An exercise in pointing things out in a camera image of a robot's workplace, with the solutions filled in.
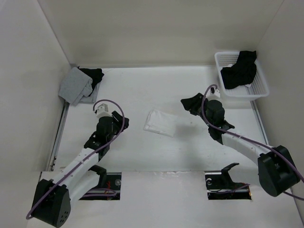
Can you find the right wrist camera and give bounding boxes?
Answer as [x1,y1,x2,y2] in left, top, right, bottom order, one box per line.
[207,87,220,100]

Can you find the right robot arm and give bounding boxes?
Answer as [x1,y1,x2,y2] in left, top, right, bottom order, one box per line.
[181,93,303,197]

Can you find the black folded tank top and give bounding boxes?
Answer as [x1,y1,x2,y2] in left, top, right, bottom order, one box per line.
[79,68,104,90]

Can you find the black tank top in basket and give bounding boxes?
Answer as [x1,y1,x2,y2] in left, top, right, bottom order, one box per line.
[220,51,257,90]

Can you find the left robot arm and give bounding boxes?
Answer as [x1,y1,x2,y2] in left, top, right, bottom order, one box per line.
[26,111,129,228]

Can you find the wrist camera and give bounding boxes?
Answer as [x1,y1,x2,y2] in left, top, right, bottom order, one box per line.
[207,87,220,100]
[95,104,111,119]

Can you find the grey folded tank top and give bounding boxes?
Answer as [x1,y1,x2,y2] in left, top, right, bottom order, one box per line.
[58,67,101,106]

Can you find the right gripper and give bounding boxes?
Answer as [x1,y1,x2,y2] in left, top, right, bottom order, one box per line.
[180,93,213,127]

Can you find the white tank top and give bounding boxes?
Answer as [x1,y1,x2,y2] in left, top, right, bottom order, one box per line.
[143,109,178,137]

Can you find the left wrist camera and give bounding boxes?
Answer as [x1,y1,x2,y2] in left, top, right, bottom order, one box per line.
[95,104,111,119]

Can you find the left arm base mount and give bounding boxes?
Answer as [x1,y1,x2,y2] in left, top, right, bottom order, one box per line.
[80,172,122,201]

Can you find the white plastic basket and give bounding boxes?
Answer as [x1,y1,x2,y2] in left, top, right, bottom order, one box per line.
[214,51,269,102]

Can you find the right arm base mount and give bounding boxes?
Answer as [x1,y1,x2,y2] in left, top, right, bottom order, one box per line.
[205,163,252,200]

